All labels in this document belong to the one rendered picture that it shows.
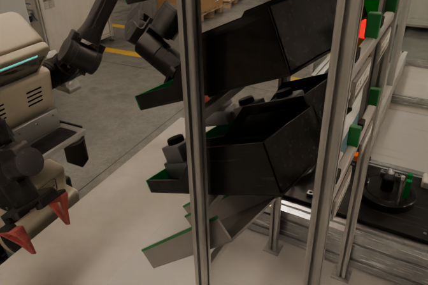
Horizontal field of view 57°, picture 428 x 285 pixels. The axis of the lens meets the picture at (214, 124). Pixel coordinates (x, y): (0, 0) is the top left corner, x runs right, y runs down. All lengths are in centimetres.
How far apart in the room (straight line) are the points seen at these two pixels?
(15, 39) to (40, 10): 381
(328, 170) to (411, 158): 106
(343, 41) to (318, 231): 23
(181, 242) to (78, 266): 42
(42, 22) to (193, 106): 453
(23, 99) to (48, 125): 11
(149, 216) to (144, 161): 28
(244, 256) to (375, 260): 30
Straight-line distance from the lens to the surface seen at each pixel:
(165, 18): 82
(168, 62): 81
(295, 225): 103
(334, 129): 42
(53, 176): 137
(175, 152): 67
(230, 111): 79
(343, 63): 39
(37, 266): 112
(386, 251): 99
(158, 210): 117
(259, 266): 102
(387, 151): 150
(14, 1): 408
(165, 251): 77
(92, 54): 123
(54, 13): 508
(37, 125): 125
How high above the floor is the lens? 162
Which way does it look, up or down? 29 degrees down
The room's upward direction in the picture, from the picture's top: 2 degrees counter-clockwise
